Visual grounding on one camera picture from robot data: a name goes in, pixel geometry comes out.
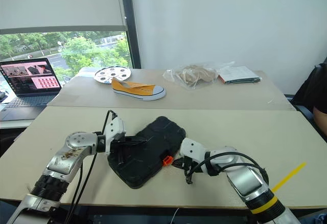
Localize yellow canvas sneaker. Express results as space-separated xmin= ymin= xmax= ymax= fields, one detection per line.
xmin=111 ymin=77 xmax=167 ymax=101

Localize open grey laptop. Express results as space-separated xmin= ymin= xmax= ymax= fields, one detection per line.
xmin=0 ymin=57 xmax=63 ymax=122

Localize dark panel under table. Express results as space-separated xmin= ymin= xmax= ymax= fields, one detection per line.
xmin=51 ymin=205 xmax=259 ymax=224

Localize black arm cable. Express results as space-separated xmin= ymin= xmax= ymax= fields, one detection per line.
xmin=63 ymin=109 xmax=119 ymax=224
xmin=190 ymin=152 xmax=269 ymax=185

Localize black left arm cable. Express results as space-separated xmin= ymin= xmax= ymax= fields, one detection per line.
xmin=63 ymin=109 xmax=119 ymax=224

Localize black plastic tool case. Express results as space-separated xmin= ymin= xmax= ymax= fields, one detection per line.
xmin=107 ymin=116 xmax=187 ymax=190

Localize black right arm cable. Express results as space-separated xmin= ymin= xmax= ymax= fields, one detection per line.
xmin=190 ymin=152 xmax=269 ymax=185

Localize thin white cable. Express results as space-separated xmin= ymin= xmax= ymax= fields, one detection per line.
xmin=171 ymin=207 xmax=180 ymax=224

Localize yellow tape strip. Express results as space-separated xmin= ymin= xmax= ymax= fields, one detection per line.
xmin=251 ymin=162 xmax=308 ymax=214

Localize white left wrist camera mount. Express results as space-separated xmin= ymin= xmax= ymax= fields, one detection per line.
xmin=103 ymin=118 xmax=127 ymax=156

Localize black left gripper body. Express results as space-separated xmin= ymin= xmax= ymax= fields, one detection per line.
xmin=110 ymin=138 xmax=129 ymax=158

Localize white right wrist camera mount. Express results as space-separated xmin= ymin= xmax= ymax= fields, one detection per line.
xmin=178 ymin=137 xmax=206 ymax=174

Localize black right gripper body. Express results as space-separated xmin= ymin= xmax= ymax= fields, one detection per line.
xmin=178 ymin=156 xmax=196 ymax=177

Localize white booklet with green spine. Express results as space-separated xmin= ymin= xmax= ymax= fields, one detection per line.
xmin=217 ymin=65 xmax=262 ymax=85

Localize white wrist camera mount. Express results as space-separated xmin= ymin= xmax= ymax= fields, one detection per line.
xmin=178 ymin=137 xmax=206 ymax=174
xmin=103 ymin=118 xmax=127 ymax=156

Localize white roller blind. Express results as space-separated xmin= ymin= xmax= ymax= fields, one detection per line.
xmin=0 ymin=0 xmax=128 ymax=34

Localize black window frame post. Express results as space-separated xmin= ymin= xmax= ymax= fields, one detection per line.
xmin=118 ymin=0 xmax=142 ymax=70

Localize clear plastic bag brown contents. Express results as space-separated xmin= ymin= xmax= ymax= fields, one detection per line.
xmin=163 ymin=60 xmax=236 ymax=90

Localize person in black shirt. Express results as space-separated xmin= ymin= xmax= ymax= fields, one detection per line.
xmin=290 ymin=56 xmax=327 ymax=130

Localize white round disc with holes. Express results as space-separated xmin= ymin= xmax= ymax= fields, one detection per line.
xmin=94 ymin=65 xmax=132 ymax=84

